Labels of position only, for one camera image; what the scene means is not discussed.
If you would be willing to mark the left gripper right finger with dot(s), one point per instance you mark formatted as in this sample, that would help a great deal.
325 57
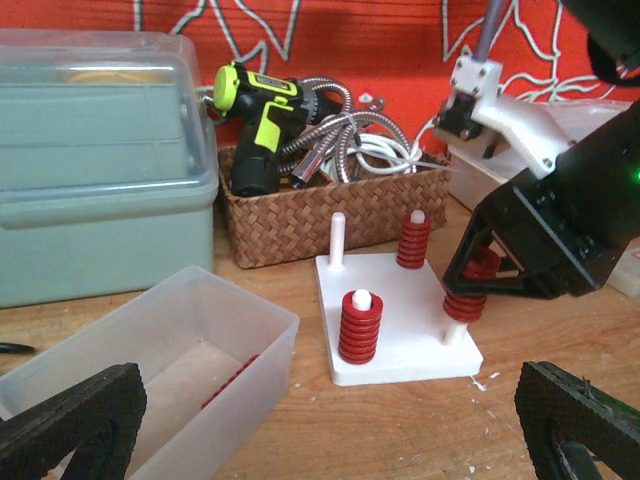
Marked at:
570 426

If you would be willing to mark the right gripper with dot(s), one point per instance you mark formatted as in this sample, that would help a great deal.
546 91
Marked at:
561 235

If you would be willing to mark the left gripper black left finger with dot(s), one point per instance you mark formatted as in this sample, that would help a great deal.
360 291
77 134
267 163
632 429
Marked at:
95 423

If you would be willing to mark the red large spring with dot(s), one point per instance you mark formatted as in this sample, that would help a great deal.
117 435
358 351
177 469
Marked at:
413 240
467 295
361 316
229 381

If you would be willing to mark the clear spring bin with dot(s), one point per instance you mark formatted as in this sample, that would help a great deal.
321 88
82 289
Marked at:
187 335

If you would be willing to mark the white plastic storage box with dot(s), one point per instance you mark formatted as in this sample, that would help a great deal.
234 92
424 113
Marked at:
474 178

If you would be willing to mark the white peg board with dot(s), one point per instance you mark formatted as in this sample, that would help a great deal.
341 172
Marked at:
417 340

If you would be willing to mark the wicker basket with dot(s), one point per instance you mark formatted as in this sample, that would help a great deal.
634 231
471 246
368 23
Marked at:
294 224

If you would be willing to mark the grey plastic toolbox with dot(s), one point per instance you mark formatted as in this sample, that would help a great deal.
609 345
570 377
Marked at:
108 163

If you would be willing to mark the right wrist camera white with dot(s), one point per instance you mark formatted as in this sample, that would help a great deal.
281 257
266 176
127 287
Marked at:
476 114

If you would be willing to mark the green cordless drill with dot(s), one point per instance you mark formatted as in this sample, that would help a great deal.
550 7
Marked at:
274 112

